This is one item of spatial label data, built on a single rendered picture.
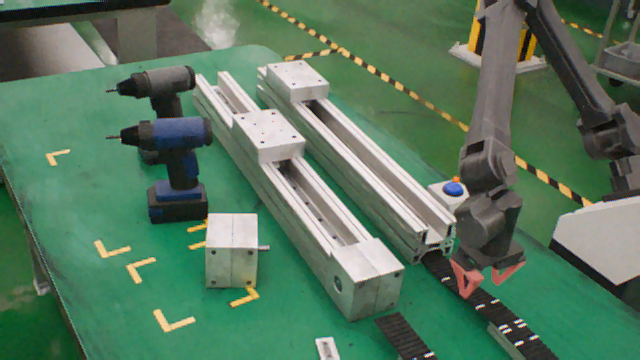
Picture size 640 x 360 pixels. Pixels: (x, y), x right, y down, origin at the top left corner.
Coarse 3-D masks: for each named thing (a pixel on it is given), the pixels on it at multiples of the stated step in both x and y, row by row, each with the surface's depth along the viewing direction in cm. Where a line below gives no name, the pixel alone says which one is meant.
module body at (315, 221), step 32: (192, 96) 174; (224, 96) 170; (224, 128) 154; (288, 160) 141; (288, 192) 129; (320, 192) 130; (288, 224) 129; (320, 224) 121; (352, 224) 122; (320, 256) 117
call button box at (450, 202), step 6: (432, 186) 140; (438, 186) 140; (444, 186) 140; (462, 186) 141; (432, 192) 139; (438, 192) 138; (444, 192) 138; (462, 192) 139; (438, 198) 138; (444, 198) 136; (450, 198) 137; (456, 198) 137; (462, 198) 137; (444, 204) 136; (450, 204) 135; (456, 204) 136; (450, 210) 136
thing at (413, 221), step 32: (320, 128) 153; (352, 128) 154; (320, 160) 154; (352, 160) 141; (384, 160) 143; (352, 192) 142; (384, 192) 132; (416, 192) 133; (384, 224) 132; (416, 224) 123; (448, 224) 125; (416, 256) 127
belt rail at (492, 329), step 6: (492, 324) 111; (492, 330) 111; (498, 330) 110; (498, 336) 110; (504, 336) 109; (498, 342) 111; (504, 342) 109; (504, 348) 109; (510, 348) 108; (510, 354) 108; (516, 354) 107
